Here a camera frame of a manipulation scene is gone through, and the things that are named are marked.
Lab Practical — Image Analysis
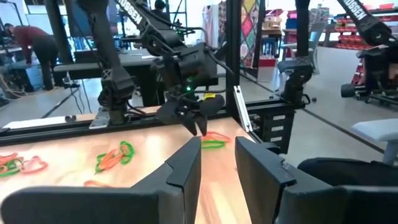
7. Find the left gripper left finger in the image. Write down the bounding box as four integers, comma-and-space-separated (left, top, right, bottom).
0, 136, 202, 224

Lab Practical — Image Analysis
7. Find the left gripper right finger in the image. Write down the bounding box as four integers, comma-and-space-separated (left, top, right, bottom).
235, 136, 398, 224

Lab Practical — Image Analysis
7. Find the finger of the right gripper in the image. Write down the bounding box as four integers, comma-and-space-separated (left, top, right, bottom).
182, 112, 199, 137
196, 115, 208, 137

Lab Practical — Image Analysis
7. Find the left rubber band pile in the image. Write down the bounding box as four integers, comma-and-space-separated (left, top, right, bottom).
19, 155, 50, 175

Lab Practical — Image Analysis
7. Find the rubber bands right middle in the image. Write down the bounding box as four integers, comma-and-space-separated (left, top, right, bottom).
94, 140, 136, 174

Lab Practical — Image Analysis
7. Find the black seat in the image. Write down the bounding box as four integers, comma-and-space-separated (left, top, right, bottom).
296, 156, 398, 188

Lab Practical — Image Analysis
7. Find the black control box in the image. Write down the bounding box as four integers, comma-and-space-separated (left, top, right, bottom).
248, 108, 297, 156

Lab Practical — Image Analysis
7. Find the red box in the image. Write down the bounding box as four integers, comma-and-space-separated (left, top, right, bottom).
257, 57, 277, 68

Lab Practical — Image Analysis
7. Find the pink hanging cloth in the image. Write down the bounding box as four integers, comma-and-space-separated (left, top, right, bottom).
201, 4, 220, 47

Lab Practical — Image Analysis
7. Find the grey desk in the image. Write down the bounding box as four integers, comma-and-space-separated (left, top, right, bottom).
53, 48, 165, 108

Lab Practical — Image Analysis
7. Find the colourful patterned quilt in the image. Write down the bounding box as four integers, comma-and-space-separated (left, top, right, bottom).
239, 0, 266, 70

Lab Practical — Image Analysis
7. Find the silver mounting plate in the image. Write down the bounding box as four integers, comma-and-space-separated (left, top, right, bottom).
89, 107, 112, 130

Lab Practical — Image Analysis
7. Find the white stool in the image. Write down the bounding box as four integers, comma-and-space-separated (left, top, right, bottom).
351, 118, 398, 166

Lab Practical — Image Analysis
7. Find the cardboard box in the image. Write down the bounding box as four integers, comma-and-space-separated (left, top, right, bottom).
262, 15, 283, 31

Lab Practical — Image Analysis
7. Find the person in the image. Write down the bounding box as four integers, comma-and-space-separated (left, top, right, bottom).
2, 22, 65, 91
153, 0, 168, 12

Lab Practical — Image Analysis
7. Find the grey office chair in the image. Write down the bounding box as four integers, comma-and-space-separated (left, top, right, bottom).
281, 21, 326, 103

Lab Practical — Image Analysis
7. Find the red storage shelving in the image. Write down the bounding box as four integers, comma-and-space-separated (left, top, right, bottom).
334, 2, 398, 50

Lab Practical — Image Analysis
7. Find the cluttered workbench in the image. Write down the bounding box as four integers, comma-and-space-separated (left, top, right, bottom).
0, 46, 44, 103

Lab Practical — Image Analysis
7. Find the silver aluminium rail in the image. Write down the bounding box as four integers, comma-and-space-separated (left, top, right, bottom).
233, 85, 253, 133

